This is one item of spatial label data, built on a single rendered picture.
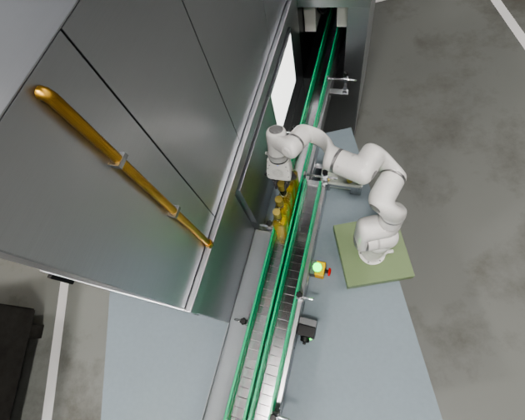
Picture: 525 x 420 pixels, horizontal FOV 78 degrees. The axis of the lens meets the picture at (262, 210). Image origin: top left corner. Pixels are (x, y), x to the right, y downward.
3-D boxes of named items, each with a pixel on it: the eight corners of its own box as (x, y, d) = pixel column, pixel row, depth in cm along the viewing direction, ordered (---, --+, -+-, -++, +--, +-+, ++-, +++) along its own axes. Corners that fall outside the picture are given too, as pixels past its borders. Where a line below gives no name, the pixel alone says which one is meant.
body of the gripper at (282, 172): (262, 160, 124) (266, 180, 133) (288, 163, 121) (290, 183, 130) (267, 147, 128) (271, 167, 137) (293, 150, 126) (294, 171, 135)
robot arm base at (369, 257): (387, 237, 158) (396, 227, 143) (394, 262, 153) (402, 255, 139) (356, 241, 159) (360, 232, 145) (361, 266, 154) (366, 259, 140)
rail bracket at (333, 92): (327, 96, 203) (327, 67, 183) (354, 98, 198) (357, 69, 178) (326, 102, 201) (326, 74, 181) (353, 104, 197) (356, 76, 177)
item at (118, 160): (207, 239, 111) (38, 78, 46) (215, 241, 110) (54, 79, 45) (204, 247, 110) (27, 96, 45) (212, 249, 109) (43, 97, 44)
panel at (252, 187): (292, 80, 188) (285, 27, 157) (297, 80, 187) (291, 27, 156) (251, 221, 156) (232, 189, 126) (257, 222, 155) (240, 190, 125)
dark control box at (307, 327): (301, 317, 156) (299, 316, 149) (317, 322, 154) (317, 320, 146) (297, 335, 153) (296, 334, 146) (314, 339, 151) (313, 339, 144)
